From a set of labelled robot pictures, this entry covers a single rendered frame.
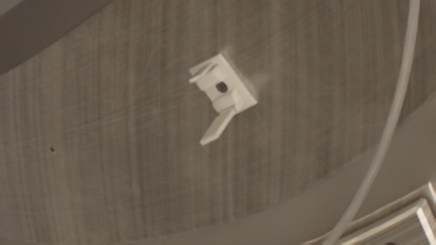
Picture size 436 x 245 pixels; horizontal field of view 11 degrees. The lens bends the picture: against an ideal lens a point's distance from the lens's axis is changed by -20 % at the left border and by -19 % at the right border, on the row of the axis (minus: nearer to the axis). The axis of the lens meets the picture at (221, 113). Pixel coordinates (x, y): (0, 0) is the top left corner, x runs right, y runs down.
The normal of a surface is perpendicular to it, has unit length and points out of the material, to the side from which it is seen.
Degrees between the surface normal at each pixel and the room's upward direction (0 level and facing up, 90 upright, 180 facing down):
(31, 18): 90
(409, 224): 90
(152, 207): 90
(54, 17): 90
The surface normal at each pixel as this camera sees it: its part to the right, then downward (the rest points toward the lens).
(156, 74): -0.46, 0.51
